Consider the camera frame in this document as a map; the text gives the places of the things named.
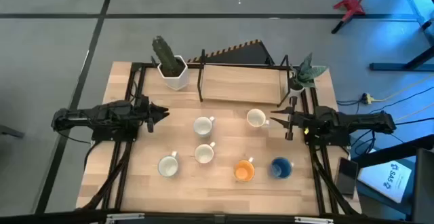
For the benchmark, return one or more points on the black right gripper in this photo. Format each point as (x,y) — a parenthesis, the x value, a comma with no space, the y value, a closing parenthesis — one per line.
(300,122)

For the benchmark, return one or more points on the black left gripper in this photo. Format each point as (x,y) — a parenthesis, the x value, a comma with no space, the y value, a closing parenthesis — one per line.
(142,110)

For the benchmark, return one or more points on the cream coffee mug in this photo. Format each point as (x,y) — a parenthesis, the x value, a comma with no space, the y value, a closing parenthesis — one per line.
(256,118)
(204,153)

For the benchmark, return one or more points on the grey-white coffee mug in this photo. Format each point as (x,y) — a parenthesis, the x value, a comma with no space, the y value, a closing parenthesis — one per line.
(203,126)
(168,166)

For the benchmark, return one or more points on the blue coffee mug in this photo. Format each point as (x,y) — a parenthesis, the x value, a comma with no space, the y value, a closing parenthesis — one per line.
(281,168)

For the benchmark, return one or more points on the orange coffee mug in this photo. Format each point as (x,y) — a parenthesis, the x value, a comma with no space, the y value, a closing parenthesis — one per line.
(244,170)

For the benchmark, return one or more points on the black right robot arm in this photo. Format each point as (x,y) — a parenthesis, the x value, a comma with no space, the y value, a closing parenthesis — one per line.
(352,120)

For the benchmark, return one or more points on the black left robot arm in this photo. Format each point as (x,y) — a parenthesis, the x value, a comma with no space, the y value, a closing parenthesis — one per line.
(101,115)

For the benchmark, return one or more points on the white hexagonal plant pot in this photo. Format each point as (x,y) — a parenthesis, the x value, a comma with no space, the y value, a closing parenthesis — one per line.
(176,81)

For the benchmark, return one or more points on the green snake plant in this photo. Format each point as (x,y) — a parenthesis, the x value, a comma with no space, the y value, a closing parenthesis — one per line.
(306,74)

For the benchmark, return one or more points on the green cactus plant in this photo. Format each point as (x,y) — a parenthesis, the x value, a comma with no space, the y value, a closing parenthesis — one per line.
(162,52)

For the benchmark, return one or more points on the yellow power plug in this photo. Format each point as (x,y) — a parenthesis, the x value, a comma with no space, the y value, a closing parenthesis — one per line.
(366,98)

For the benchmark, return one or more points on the black smartphone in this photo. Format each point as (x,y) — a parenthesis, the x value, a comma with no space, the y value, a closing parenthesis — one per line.
(346,178)

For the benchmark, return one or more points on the black desk beam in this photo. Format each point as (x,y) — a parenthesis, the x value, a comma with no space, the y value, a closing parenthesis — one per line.
(390,154)

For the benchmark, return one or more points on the white printed box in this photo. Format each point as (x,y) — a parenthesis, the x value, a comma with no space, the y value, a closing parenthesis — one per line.
(383,183)

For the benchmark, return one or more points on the red and black floor stand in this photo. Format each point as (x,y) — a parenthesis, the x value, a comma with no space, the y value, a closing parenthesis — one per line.
(351,5)

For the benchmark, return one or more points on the dark metal leg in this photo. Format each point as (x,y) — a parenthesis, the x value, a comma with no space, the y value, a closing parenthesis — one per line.
(10,131)

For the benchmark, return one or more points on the black front crossbar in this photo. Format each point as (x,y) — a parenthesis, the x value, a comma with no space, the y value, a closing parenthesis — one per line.
(51,217)

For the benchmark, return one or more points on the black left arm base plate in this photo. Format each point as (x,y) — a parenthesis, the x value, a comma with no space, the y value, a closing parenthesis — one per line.
(115,136)

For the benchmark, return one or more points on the wooden shelf with black frame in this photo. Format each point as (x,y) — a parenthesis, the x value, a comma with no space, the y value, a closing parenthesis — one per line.
(240,85)

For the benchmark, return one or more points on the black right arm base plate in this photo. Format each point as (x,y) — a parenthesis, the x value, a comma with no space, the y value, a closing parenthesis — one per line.
(339,141)

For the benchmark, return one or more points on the black aluminium table frame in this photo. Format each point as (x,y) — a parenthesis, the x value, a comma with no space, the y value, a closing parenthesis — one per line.
(123,176)

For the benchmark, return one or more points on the silver metal bracket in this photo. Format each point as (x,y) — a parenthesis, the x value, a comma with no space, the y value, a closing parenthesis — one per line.
(125,217)
(313,220)

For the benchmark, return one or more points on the metal desk frame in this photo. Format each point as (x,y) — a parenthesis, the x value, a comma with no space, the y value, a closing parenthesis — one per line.
(415,0)

